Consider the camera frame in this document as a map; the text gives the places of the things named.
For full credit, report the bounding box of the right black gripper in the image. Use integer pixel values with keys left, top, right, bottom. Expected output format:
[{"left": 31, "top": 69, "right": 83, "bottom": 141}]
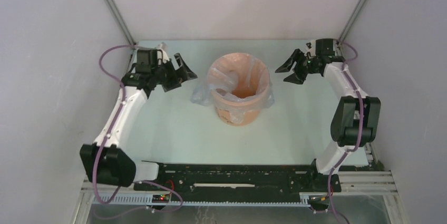
[{"left": 276, "top": 48, "right": 319, "bottom": 85}]

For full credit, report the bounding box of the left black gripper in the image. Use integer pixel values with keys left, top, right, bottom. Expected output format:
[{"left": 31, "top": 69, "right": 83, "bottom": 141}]
[{"left": 151, "top": 54, "right": 197, "bottom": 93}]

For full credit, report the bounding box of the orange plastic trash bin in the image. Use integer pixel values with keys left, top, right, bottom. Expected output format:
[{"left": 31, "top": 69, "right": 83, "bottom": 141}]
[{"left": 207, "top": 52, "right": 271, "bottom": 126}]

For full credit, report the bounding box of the light blue plastic trash bag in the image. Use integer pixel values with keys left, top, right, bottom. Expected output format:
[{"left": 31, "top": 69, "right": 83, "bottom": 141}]
[{"left": 190, "top": 52, "right": 275, "bottom": 125}]

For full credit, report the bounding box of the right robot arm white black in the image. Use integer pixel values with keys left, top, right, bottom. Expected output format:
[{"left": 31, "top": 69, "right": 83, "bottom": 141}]
[{"left": 275, "top": 38, "right": 381, "bottom": 191}]

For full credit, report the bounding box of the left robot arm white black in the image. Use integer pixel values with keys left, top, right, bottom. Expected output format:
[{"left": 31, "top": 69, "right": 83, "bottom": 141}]
[{"left": 80, "top": 46, "right": 197, "bottom": 187}]

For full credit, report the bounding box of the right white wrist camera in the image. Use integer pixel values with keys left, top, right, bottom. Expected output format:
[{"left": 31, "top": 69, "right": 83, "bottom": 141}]
[{"left": 305, "top": 40, "right": 316, "bottom": 58}]

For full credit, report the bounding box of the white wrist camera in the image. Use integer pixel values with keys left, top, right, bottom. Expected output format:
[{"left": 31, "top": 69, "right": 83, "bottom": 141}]
[
  {"left": 305, "top": 40, "right": 316, "bottom": 58},
  {"left": 155, "top": 42, "right": 170, "bottom": 65}
]

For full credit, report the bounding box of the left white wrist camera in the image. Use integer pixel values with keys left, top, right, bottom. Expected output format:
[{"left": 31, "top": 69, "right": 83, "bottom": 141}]
[{"left": 155, "top": 42, "right": 170, "bottom": 65}]

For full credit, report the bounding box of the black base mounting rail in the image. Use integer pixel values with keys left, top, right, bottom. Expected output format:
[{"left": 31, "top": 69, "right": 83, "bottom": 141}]
[{"left": 155, "top": 163, "right": 342, "bottom": 200}]

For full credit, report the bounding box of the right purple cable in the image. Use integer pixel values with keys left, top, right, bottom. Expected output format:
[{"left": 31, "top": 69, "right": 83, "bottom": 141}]
[{"left": 326, "top": 41, "right": 366, "bottom": 224}]

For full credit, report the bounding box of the white slotted cable duct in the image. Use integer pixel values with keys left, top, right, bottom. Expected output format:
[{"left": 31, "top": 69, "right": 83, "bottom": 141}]
[{"left": 110, "top": 193, "right": 310, "bottom": 207}]

